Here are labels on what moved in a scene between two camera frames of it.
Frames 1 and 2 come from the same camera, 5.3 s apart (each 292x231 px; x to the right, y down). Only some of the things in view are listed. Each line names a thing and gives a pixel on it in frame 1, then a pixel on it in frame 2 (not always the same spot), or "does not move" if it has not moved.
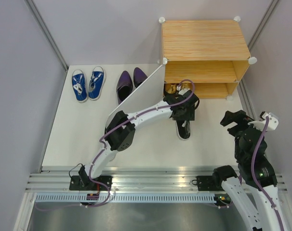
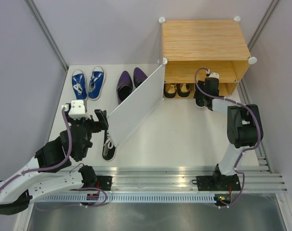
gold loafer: [170, 88] does not move
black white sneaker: [184, 129] → [199, 96]
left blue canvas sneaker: [78, 82] does not move
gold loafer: [186, 85] does not move
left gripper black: [190, 116] → [103, 124]
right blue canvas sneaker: [96, 82] does not move
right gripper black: [240, 117] → [201, 83]
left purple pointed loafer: [124, 86] does not move
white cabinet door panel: [152, 91] does not move
